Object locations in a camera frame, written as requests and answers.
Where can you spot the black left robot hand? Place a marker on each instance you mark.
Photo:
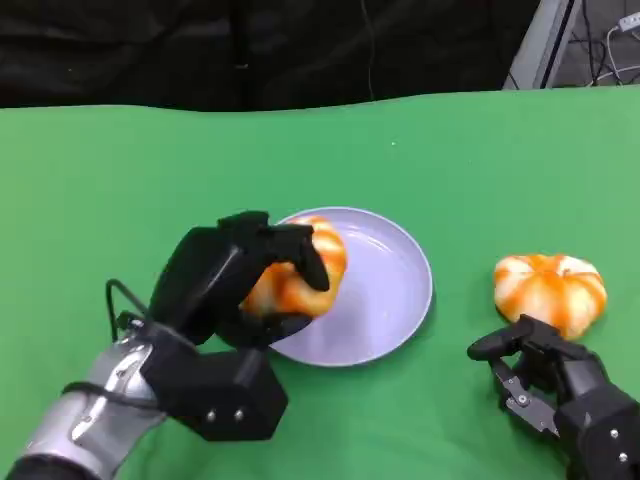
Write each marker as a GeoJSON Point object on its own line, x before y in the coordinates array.
{"type": "Point", "coordinates": [200, 275]}

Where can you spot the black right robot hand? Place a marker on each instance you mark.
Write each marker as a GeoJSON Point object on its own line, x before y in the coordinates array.
{"type": "Point", "coordinates": [570, 365]}

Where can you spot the orange white toy bread roll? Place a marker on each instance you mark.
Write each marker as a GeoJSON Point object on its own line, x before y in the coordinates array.
{"type": "Point", "coordinates": [545, 295]}
{"type": "Point", "coordinates": [330, 255]}

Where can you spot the green table cloth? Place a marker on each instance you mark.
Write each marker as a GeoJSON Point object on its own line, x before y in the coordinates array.
{"type": "Point", "coordinates": [150, 175]}

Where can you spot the lilac plate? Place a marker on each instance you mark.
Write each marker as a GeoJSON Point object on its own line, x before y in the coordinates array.
{"type": "Point", "coordinates": [385, 300]}

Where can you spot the black backdrop cloth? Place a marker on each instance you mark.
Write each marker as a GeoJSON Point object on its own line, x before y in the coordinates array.
{"type": "Point", "coordinates": [200, 50]}

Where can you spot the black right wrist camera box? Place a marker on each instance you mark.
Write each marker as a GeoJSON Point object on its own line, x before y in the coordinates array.
{"type": "Point", "coordinates": [605, 435]}

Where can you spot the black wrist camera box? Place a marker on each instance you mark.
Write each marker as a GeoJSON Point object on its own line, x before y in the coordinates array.
{"type": "Point", "coordinates": [605, 435]}
{"type": "Point", "coordinates": [225, 395]}

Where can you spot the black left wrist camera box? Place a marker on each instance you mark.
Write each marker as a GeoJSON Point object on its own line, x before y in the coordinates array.
{"type": "Point", "coordinates": [225, 395]}

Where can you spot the grey metal frame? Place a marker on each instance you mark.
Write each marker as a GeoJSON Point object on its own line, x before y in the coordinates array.
{"type": "Point", "coordinates": [537, 50]}

